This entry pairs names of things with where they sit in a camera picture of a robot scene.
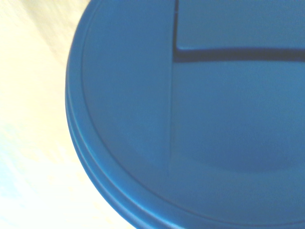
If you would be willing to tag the blue plastic container lid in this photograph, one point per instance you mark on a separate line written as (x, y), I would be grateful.
(190, 114)

